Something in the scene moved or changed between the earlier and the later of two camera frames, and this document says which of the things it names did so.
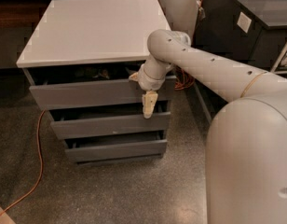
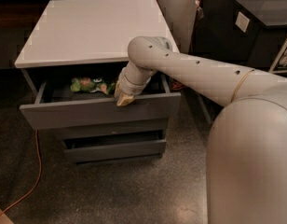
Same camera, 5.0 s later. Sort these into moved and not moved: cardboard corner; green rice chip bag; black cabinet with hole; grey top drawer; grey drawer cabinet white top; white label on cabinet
Moved: grey top drawer; green rice chip bag
Not moved: black cabinet with hole; cardboard corner; grey drawer cabinet white top; white label on cabinet
